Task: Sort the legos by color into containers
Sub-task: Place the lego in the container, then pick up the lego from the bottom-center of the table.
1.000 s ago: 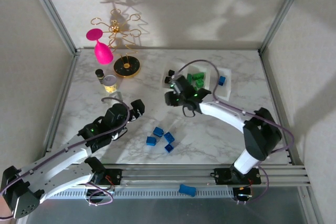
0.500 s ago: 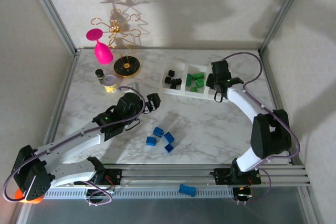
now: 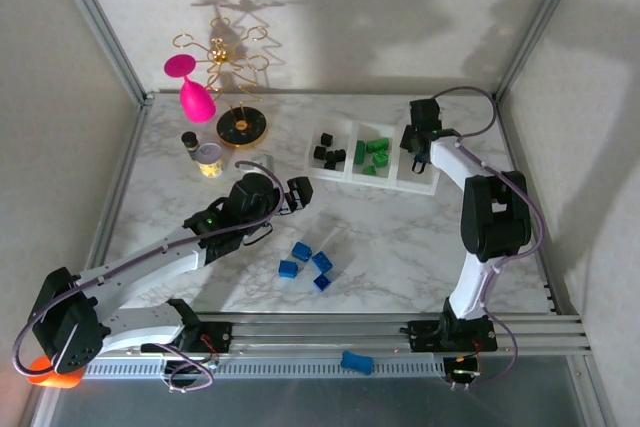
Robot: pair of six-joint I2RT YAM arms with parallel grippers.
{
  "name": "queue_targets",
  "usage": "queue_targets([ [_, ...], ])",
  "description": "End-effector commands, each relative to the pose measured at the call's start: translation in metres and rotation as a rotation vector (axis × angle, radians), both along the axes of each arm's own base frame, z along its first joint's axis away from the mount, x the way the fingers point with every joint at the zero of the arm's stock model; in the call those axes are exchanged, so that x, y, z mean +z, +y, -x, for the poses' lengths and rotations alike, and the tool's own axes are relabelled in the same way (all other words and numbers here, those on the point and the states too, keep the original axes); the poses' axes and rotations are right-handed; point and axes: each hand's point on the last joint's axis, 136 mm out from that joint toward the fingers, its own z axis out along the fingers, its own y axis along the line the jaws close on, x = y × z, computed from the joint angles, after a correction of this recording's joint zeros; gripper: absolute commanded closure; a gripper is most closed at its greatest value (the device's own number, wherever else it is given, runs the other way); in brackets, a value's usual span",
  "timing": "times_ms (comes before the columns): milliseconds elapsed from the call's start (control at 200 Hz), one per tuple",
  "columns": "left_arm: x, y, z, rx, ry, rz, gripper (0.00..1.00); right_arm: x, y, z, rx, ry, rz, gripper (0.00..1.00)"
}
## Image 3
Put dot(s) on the green long lego brick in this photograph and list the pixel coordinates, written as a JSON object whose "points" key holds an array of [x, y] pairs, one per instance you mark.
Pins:
{"points": [[377, 145]]}

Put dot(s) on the green curved lego brick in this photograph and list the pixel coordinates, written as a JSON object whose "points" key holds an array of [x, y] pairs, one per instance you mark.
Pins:
{"points": [[369, 170]]}

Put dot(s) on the black lego brick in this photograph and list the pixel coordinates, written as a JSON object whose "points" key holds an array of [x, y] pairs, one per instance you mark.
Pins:
{"points": [[331, 163], [339, 154], [326, 138], [319, 152]]}

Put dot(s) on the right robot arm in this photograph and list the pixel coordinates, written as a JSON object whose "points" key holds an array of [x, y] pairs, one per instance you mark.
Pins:
{"points": [[492, 217]]}

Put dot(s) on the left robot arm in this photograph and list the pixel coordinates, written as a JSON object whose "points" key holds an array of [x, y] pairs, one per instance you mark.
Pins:
{"points": [[150, 272]]}

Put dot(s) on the white plastic container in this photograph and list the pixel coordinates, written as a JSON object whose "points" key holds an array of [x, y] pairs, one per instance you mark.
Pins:
{"points": [[405, 179], [312, 167], [392, 172]]}

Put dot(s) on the pineapple can with yellow label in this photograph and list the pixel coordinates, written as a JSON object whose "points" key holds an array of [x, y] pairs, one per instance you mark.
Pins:
{"points": [[209, 157]]}

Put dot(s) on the blue lego brick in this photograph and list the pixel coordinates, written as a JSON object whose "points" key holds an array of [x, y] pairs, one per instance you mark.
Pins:
{"points": [[301, 251], [322, 282], [288, 269], [322, 261]]}

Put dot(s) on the spice jar with black lid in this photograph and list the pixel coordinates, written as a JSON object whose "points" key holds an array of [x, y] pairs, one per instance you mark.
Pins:
{"points": [[189, 139]]}

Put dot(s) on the pink plastic goblet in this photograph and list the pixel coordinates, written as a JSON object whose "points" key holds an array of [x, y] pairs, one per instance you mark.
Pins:
{"points": [[197, 102]]}

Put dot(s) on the blue bone-shaped object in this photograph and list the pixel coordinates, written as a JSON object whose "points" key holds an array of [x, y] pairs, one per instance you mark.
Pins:
{"points": [[356, 363]]}

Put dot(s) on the orange plastic object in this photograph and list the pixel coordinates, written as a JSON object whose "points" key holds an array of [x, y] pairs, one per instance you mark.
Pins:
{"points": [[50, 379]]}

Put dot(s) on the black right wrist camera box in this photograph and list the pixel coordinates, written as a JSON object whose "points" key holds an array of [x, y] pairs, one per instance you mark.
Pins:
{"points": [[425, 114]]}

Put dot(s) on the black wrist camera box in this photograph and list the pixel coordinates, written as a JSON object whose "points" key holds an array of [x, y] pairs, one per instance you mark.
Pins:
{"points": [[425, 114], [300, 192]]}

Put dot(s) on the small metal bracket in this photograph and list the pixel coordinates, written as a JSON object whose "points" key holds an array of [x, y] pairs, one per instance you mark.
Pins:
{"points": [[265, 161]]}

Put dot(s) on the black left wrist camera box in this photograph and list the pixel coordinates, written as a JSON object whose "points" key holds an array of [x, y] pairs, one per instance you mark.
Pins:
{"points": [[300, 192]]}

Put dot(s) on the aluminium table edge rail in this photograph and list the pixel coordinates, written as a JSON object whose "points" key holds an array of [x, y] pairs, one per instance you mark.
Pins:
{"points": [[122, 172], [552, 292]]}

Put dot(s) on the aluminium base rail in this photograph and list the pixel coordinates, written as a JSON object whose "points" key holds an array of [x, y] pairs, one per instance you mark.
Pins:
{"points": [[325, 332]]}

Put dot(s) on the aluminium frame post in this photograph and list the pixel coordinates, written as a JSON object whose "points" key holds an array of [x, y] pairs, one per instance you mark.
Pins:
{"points": [[536, 22], [100, 22]]}

